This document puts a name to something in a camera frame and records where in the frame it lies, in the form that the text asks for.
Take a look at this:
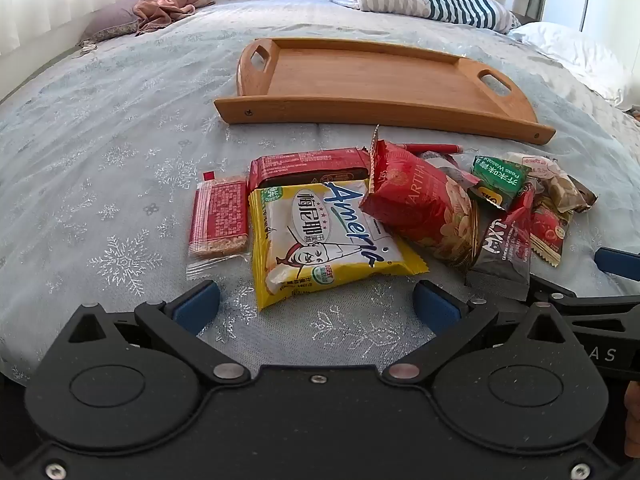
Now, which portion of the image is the thin red stick packet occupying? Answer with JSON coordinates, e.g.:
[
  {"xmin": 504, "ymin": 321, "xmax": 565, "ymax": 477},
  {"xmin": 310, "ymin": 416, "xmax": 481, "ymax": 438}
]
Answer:
[{"xmin": 400, "ymin": 142, "xmax": 463, "ymax": 155}]

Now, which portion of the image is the small black yellow packet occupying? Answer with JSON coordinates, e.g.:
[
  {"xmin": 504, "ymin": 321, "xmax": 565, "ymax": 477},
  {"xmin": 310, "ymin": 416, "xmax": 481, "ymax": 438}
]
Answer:
[{"xmin": 467, "ymin": 182, "xmax": 506, "ymax": 211}]

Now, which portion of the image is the small red gold-edged packet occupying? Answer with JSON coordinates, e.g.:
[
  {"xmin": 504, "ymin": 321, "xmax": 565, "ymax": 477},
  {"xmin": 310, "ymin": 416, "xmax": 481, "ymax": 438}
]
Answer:
[{"xmin": 529, "ymin": 200, "xmax": 573, "ymax": 266}]

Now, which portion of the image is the pink crumpled cloth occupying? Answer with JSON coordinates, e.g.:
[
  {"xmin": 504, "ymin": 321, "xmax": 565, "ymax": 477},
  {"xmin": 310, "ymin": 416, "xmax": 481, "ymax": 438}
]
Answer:
[{"xmin": 134, "ymin": 0, "xmax": 216, "ymax": 37}]

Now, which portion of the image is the green pea packet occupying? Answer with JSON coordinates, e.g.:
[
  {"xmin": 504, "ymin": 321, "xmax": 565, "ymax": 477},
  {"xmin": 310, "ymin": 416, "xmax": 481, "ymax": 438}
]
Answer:
[{"xmin": 470, "ymin": 156, "xmax": 532, "ymax": 211}]

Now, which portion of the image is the white sheer curtain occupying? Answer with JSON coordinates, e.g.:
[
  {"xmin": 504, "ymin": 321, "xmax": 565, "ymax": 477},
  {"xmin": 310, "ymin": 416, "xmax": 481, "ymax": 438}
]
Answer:
[{"xmin": 0, "ymin": 0, "xmax": 538, "ymax": 88}]

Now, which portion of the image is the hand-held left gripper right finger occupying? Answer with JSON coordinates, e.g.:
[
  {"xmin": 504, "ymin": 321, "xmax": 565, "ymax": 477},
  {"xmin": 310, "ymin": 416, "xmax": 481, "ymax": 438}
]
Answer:
[{"xmin": 382, "ymin": 280, "xmax": 583, "ymax": 387}]

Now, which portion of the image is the bed with grey sheet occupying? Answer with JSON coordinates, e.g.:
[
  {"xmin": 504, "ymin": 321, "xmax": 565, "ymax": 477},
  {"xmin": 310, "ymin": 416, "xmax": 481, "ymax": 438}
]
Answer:
[{"xmin": 0, "ymin": 0, "xmax": 640, "ymax": 386}]

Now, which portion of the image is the black snack packet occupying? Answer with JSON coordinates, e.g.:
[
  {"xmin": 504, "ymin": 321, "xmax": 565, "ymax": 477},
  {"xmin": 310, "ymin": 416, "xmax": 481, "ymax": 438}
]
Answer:
[{"xmin": 465, "ymin": 190, "xmax": 535, "ymax": 302}]

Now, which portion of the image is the person's right hand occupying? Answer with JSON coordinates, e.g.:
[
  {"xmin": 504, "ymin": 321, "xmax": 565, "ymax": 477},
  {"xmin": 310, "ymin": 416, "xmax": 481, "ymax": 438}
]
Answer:
[{"xmin": 624, "ymin": 381, "xmax": 640, "ymax": 457}]

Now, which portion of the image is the red nut bag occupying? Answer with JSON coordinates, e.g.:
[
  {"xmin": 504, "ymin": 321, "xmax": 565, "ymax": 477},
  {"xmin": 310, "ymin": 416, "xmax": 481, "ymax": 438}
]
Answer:
[{"xmin": 359, "ymin": 125, "xmax": 483, "ymax": 267}]

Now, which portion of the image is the white pillow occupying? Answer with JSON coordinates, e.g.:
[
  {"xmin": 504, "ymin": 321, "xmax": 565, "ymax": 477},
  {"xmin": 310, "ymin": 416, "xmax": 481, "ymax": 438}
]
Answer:
[{"xmin": 510, "ymin": 21, "xmax": 636, "ymax": 111}]

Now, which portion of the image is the dark red snack packet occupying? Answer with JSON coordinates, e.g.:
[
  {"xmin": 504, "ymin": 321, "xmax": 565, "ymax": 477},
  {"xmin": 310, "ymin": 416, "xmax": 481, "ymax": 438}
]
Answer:
[{"xmin": 248, "ymin": 147, "xmax": 373, "ymax": 193}]

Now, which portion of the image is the yellow snack packet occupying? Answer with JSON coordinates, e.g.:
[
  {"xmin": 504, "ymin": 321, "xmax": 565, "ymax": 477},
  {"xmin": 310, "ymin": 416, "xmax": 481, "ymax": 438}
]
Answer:
[{"xmin": 248, "ymin": 178, "xmax": 430, "ymax": 311}]

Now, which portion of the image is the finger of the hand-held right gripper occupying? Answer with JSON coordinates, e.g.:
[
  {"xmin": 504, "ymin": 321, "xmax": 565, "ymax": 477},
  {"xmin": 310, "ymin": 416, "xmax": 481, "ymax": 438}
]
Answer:
[
  {"xmin": 594, "ymin": 247, "xmax": 640, "ymax": 283},
  {"xmin": 529, "ymin": 274, "xmax": 580, "ymax": 307}
]

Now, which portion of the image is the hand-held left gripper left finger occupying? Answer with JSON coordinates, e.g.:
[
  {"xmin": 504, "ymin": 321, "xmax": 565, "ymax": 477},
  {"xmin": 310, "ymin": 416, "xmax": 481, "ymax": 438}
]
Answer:
[{"xmin": 65, "ymin": 280, "xmax": 251, "ymax": 388}]

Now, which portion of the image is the wooden tray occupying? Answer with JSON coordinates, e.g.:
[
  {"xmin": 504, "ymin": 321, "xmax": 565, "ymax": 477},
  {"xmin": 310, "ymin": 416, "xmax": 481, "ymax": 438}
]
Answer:
[{"xmin": 214, "ymin": 37, "xmax": 557, "ymax": 146}]

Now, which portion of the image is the red label biscuit packet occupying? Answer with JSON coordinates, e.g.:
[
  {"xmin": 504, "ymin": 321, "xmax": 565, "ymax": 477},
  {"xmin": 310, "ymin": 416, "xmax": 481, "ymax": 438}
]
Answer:
[{"xmin": 186, "ymin": 170, "xmax": 251, "ymax": 281}]

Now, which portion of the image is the beige nougat candy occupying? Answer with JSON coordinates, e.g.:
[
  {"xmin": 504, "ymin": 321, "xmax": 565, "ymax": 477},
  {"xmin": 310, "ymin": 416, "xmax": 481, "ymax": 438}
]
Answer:
[{"xmin": 542, "ymin": 160, "xmax": 588, "ymax": 213}]

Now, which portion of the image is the purple pillow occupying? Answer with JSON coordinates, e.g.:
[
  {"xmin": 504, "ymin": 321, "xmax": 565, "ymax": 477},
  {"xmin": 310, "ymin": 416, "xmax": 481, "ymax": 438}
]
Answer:
[{"xmin": 80, "ymin": 0, "xmax": 151, "ymax": 43}]

